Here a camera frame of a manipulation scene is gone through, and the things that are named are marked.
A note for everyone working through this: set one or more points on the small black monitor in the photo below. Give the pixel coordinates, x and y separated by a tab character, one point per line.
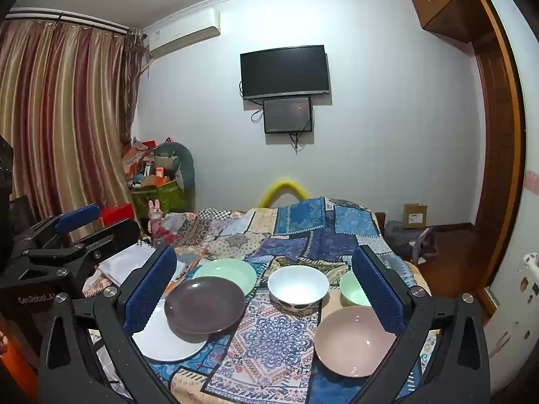
287	113

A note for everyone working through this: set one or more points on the curtain rod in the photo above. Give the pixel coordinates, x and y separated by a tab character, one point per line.
63	17

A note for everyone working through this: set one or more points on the green plate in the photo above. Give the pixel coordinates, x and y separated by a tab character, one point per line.
229	271

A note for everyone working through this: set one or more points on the cardboard box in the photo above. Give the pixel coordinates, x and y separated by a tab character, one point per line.
414	216

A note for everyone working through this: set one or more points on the white air conditioner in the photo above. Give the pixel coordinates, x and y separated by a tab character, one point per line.
181	35

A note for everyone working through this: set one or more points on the grey plastic stool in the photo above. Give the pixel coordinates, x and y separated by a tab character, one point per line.
417	244

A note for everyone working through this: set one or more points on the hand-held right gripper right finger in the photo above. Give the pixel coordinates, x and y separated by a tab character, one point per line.
377	290

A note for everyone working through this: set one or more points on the white bowl with dark spots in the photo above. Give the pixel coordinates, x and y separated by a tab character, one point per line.
297	284

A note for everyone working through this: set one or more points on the pink bowl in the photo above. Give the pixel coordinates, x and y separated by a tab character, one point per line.
353	341

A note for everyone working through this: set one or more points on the brown plate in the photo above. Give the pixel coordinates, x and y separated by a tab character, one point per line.
206	305

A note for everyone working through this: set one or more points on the green bowl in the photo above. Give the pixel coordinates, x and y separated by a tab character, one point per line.
351	290

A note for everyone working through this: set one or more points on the striped curtain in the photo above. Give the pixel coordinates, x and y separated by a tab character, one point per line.
63	113

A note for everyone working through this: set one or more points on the green box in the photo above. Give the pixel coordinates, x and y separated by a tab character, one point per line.
166	195

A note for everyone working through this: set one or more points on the red box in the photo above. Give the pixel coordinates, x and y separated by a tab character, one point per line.
118	212

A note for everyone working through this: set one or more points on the pink bunny toy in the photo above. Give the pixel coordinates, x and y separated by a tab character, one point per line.
155	214

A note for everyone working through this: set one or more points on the white plate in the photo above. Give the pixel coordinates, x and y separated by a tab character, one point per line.
168	345

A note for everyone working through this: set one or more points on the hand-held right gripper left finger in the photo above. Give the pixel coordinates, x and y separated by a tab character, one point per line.
149	290

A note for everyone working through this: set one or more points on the white cloth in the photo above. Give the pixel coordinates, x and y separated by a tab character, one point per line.
126	261

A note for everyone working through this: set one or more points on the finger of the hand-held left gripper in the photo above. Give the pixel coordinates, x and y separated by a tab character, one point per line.
80	214
118	233

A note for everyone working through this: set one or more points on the patchwork blanket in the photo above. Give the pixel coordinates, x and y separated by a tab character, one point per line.
269	336

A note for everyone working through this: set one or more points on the wooden wardrobe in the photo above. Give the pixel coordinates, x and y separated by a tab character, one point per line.
446	4

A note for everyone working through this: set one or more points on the large black television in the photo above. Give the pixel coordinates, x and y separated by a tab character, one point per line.
284	71

